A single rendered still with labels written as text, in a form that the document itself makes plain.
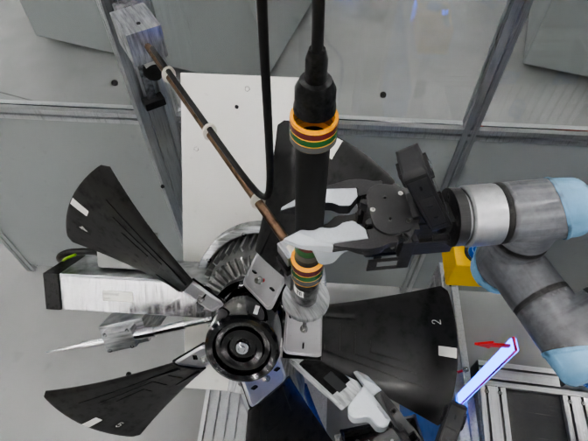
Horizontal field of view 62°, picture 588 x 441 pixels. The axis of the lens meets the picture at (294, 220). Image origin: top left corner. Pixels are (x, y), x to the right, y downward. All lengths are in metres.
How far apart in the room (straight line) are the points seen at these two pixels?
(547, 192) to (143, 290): 0.70
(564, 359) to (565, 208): 0.18
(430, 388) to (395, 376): 0.06
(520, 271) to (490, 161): 0.92
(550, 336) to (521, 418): 1.30
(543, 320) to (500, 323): 1.64
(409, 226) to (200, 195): 0.56
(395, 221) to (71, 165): 1.37
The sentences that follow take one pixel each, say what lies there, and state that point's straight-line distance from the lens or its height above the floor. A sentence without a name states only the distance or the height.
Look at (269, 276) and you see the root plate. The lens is 0.80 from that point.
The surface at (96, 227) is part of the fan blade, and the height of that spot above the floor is 1.31.
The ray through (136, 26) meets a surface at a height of 1.43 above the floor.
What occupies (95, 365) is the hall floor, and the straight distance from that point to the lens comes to 2.22.
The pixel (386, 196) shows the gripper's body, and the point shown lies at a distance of 0.58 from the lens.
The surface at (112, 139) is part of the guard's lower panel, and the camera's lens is 1.61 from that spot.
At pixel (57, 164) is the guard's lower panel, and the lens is 1.80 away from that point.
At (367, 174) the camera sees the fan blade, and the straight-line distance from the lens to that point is 0.73.
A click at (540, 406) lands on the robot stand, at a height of 0.21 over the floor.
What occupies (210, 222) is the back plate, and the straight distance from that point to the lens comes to 1.02.
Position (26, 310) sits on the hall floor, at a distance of 2.46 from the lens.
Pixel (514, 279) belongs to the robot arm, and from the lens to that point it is 0.69.
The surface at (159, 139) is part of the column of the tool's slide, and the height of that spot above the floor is 1.05.
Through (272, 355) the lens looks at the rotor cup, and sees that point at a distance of 0.79.
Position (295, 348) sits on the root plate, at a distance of 0.82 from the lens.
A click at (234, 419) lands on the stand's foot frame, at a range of 1.94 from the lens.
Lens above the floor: 1.96
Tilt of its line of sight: 55 degrees down
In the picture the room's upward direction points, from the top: straight up
